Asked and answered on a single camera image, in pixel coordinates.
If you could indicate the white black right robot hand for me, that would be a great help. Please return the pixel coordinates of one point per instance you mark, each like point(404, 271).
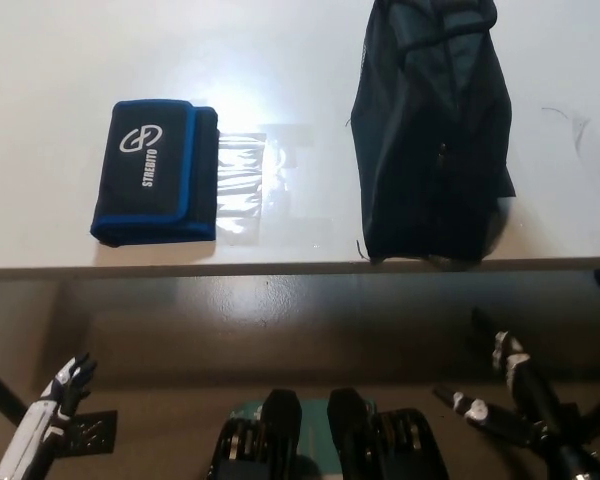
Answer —
point(525, 400)

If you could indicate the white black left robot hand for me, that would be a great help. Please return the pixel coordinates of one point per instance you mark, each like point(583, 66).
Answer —
point(35, 425)

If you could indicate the black fabric lunch bag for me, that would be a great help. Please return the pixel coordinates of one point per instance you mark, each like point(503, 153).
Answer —
point(430, 165)

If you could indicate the black blue Stredito notebook case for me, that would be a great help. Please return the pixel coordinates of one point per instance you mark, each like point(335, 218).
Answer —
point(150, 175)

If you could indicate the clear plastic sleeve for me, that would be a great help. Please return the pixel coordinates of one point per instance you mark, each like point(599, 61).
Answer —
point(245, 190)

